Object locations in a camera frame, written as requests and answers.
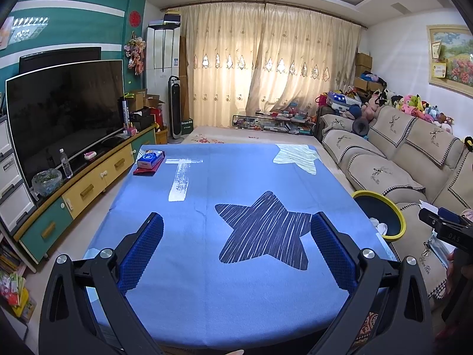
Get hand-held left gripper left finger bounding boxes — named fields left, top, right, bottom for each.
left=39, top=212, right=165, bottom=355

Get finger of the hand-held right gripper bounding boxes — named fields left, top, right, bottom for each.
left=419, top=207, right=473, bottom=229

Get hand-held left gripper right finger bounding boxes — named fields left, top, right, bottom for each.
left=310, top=212, right=433, bottom=355

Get yellow rimmed dark trash bin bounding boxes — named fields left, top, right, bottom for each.
left=351, top=190, right=407, bottom=243

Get clear plastic zip bag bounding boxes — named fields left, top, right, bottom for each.
left=425, top=237, right=449, bottom=267

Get flat red box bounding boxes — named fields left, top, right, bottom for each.
left=133, top=163, right=163, bottom=176

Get dark patterned rug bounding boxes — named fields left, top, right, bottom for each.
left=355, top=311, right=381, bottom=344

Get teal yellow television cabinet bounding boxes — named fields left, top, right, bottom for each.
left=13, top=124, right=158, bottom=274

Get beige sectional sofa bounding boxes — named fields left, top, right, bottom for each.
left=314, top=105, right=473, bottom=300

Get blue star tablecloth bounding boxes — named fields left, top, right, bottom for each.
left=83, top=142, right=398, bottom=350

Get blue tissue pack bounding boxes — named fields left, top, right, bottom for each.
left=137, top=150, right=165, bottom=170

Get clear water bottle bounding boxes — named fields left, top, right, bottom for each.
left=59, top=149, right=73, bottom=179

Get row of plush toys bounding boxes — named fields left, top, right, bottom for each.
left=316, top=85, right=455, bottom=134

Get pile of colourful books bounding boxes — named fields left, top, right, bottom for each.
left=0, top=237, right=38, bottom=319

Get glass coffee table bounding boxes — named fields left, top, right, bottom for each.
left=232, top=111, right=318, bottom=135

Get pile of open boxes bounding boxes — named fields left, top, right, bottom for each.
left=126, top=89, right=165, bottom=132

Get black tower fan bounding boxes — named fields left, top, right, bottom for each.
left=168, top=76, right=185, bottom=145

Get white plastic drawer unit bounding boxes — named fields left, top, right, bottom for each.
left=0, top=114, right=38, bottom=233

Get large curved television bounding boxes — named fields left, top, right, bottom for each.
left=5, top=59, right=125, bottom=200

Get framed flower painting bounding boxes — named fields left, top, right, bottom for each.
left=426, top=25, right=473, bottom=99

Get stack of cardboard boxes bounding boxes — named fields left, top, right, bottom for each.
left=353, top=52, right=383, bottom=91

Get white standing air conditioner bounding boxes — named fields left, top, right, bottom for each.
left=145, top=23, right=182, bottom=119

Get artificial flower decoration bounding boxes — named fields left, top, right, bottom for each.
left=124, top=30, right=147, bottom=76

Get beige embroidered curtains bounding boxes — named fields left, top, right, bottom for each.
left=164, top=2, right=363, bottom=128

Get crystal wall lamp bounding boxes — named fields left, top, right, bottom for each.
left=9, top=17, right=50, bottom=43

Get cartoon wall poster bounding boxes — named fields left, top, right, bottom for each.
left=0, top=17, right=15, bottom=50

